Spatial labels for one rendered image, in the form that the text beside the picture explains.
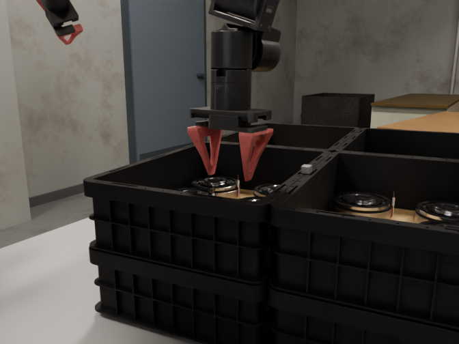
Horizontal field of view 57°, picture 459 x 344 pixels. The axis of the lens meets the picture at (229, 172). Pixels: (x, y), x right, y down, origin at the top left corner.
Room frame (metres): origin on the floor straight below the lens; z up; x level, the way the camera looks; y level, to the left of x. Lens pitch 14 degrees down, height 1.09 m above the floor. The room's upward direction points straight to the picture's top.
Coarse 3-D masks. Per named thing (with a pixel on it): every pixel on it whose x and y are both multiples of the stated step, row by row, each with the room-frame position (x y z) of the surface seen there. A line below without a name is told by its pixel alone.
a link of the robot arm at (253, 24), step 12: (264, 0) 0.56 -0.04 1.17; (276, 0) 0.58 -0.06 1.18; (216, 12) 0.60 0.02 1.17; (264, 12) 0.57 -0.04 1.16; (240, 24) 0.58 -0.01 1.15; (252, 24) 0.57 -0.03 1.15; (264, 24) 0.58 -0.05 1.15; (264, 36) 0.63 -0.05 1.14; (276, 36) 0.66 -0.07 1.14; (264, 48) 0.63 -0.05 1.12; (276, 48) 0.66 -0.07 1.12; (264, 60) 0.63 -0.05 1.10; (276, 60) 0.66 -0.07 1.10
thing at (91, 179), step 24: (120, 168) 0.70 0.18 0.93; (312, 168) 0.70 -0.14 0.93; (96, 192) 0.60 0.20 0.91; (120, 192) 0.58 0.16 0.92; (144, 192) 0.57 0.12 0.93; (168, 192) 0.55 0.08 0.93; (192, 192) 0.55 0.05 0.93; (216, 216) 0.52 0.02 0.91; (240, 216) 0.50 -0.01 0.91; (264, 216) 0.50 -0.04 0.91
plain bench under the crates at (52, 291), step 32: (0, 256) 0.85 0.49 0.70; (32, 256) 0.85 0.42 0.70; (64, 256) 0.85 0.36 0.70; (0, 288) 0.71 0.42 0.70; (32, 288) 0.71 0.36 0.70; (64, 288) 0.71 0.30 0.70; (96, 288) 0.71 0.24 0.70; (0, 320) 0.61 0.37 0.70; (32, 320) 0.61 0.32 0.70; (64, 320) 0.61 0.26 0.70; (96, 320) 0.61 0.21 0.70
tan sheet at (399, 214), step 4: (396, 208) 0.78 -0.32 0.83; (396, 212) 0.76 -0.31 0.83; (400, 212) 0.76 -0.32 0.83; (404, 212) 0.76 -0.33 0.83; (408, 212) 0.76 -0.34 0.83; (412, 212) 0.76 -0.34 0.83; (392, 216) 0.74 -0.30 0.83; (396, 216) 0.74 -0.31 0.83; (400, 216) 0.74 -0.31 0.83; (404, 216) 0.74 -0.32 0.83; (408, 216) 0.74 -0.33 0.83; (412, 216) 0.74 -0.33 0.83; (400, 220) 0.71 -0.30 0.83; (404, 220) 0.71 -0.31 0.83; (408, 220) 0.71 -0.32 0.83; (412, 220) 0.71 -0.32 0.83
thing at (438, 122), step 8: (448, 112) 3.61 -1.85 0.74; (456, 112) 3.61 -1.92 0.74; (408, 120) 3.01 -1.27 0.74; (416, 120) 3.01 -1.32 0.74; (424, 120) 3.01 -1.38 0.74; (432, 120) 3.01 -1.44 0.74; (440, 120) 3.01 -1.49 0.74; (448, 120) 3.01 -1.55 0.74; (456, 120) 3.01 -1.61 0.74; (384, 128) 2.63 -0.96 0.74; (392, 128) 2.59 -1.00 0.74; (400, 128) 2.58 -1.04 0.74; (408, 128) 2.58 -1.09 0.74; (416, 128) 2.58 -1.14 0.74; (424, 128) 2.58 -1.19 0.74; (432, 128) 2.58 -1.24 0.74; (440, 128) 2.58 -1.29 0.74; (448, 128) 2.58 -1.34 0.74; (456, 128) 2.58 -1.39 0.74
